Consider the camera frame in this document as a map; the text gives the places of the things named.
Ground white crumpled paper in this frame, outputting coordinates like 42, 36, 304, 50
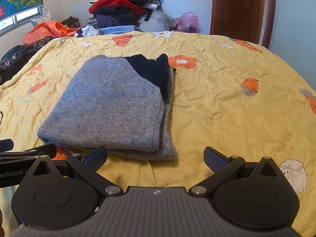
74, 25, 100, 38

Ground blue knit blanket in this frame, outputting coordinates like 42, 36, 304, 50
98, 25, 144, 35

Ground grey sweater with navy sleeves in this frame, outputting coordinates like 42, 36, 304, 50
37, 54, 179, 160

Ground pink plastic bag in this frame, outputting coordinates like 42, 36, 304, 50
175, 11, 200, 33

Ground brown bag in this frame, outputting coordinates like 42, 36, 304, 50
60, 16, 81, 28

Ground pile of clothes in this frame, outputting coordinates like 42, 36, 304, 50
88, 0, 165, 29

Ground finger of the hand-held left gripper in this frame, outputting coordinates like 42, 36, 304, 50
0, 143, 58, 165
0, 139, 14, 151

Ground window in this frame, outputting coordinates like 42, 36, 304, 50
0, 6, 43, 37

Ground yellow carrot-print blanket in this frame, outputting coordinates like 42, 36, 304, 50
0, 31, 316, 237

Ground clear plastic bag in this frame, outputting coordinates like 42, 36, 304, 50
152, 10, 178, 27

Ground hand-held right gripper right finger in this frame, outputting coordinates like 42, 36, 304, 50
188, 146, 284, 198

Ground dark patterned clothes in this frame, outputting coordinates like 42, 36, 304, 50
0, 36, 53, 86

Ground orange plastic bag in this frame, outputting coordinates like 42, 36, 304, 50
23, 21, 79, 46

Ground brown wooden door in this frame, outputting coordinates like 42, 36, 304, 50
212, 0, 266, 45
209, 0, 277, 50

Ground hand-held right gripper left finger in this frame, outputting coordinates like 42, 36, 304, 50
33, 146, 124, 198

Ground floral pillow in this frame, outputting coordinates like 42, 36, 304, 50
30, 11, 53, 27

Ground light blue bedding bundle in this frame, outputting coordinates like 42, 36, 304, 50
134, 15, 171, 32

